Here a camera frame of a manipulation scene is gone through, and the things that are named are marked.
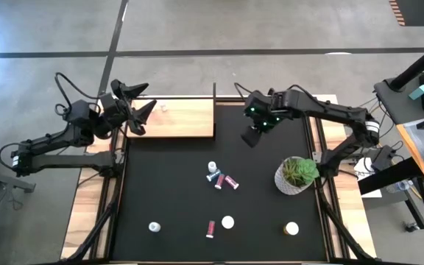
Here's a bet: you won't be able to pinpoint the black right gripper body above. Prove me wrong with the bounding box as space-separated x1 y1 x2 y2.
241 90 290 134

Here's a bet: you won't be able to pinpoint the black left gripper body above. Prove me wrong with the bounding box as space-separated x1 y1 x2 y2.
93 109 135 140

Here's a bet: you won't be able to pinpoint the blue pill bottle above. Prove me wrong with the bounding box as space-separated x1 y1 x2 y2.
205 169 222 183

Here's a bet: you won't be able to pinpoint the wooden tray board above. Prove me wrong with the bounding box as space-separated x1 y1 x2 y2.
125 82 217 141

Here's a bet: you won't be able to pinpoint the succulent in white pot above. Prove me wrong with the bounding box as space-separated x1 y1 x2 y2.
273 156 320 196

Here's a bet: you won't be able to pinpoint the black table mat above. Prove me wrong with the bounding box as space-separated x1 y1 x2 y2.
109 102 329 263

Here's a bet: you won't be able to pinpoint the white paper sheet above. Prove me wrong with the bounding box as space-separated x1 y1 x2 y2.
353 157 383 199

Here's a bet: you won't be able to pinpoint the black power brick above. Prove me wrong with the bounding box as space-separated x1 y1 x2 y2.
370 144 396 172

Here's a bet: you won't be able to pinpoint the grey side table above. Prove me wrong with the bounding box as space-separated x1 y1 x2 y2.
372 63 424 128

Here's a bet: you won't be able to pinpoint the black desk beam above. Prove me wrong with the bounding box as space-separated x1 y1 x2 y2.
357 157 424 196

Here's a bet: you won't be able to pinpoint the teal block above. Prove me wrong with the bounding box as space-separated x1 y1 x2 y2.
408 84 424 102

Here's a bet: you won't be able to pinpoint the clear water bottle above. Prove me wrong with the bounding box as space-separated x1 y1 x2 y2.
386 179 412 194

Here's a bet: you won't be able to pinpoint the black pole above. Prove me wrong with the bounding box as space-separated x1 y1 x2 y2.
387 35 424 92

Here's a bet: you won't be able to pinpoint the wood-edged desk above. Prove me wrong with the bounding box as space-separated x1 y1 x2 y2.
395 116 424 182

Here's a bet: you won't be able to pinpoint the dark mat striped edges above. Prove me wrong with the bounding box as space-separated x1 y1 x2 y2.
387 0 424 27

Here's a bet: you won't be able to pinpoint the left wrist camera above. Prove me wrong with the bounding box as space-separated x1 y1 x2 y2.
99 91 120 112

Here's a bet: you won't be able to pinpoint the black metal table frame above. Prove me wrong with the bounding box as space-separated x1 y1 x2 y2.
59 82 377 265

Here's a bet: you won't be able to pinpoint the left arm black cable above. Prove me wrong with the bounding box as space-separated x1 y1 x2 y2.
54 71 101 116

